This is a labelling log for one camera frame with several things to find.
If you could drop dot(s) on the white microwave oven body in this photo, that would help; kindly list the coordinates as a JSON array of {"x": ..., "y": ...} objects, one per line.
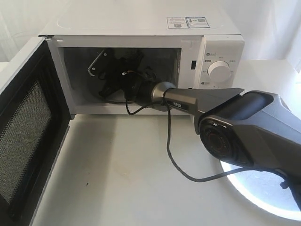
[{"x": 78, "y": 34}]

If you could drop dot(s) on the white microwave door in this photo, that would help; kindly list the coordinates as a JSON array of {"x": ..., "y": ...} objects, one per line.
[{"x": 34, "y": 119}]

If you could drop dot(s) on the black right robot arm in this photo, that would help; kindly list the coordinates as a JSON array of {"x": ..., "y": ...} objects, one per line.
[{"x": 254, "y": 130}]

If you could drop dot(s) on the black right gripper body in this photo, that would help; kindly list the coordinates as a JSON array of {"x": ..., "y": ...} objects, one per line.
[{"x": 114, "y": 67}]

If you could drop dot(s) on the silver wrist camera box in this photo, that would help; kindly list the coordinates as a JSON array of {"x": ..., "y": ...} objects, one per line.
[{"x": 97, "y": 65}]

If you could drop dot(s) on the round silver metal tray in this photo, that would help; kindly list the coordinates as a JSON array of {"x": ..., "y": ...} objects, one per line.
[{"x": 263, "y": 189}]

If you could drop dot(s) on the upper white microwave knob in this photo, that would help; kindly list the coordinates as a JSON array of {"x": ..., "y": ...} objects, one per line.
[{"x": 219, "y": 71}]

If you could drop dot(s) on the white and blue label sticker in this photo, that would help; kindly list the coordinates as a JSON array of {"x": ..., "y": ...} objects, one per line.
[{"x": 194, "y": 22}]

